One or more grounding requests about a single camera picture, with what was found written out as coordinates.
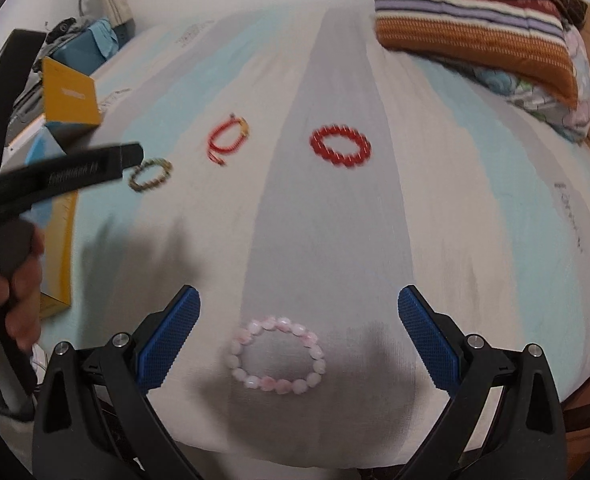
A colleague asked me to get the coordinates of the pink bead bracelet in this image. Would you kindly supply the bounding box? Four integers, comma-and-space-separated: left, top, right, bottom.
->
226, 315, 327, 395

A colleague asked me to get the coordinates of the striped pillow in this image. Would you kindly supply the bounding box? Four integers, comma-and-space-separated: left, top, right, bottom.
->
372, 0, 578, 108

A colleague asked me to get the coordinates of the beige curtain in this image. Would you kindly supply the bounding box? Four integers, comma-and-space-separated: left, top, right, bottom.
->
100, 0, 136, 36

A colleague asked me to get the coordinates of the pile of desk clutter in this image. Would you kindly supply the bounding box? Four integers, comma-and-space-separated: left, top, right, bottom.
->
5, 17, 100, 126

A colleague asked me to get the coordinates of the yellow blue cardboard box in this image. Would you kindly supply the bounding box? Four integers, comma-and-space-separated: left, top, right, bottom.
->
5, 56, 100, 318

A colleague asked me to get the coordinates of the small red cord bracelet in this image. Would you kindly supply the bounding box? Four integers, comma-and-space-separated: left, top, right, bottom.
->
206, 112, 250, 166

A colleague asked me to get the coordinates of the person's left hand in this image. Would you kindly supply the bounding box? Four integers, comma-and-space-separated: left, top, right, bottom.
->
0, 232, 46, 356

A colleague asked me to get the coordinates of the blue cloth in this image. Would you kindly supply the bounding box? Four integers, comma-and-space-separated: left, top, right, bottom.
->
72, 19, 120, 76

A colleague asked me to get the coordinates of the striped bed sheet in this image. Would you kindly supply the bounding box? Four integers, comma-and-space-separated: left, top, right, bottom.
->
35, 5, 590, 468

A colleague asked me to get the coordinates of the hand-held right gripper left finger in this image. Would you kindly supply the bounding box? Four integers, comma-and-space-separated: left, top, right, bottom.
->
31, 285, 211, 480

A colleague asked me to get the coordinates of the floral pillow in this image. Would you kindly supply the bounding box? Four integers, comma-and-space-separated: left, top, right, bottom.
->
468, 25, 590, 143

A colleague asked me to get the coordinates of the green bead bracelet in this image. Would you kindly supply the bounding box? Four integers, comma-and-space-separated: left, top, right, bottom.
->
128, 158, 174, 193

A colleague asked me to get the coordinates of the red bead bracelet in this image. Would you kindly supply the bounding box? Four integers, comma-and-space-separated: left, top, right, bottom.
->
309, 124, 372, 168

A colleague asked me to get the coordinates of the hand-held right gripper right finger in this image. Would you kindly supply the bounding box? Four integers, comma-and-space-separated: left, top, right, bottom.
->
397, 285, 568, 480

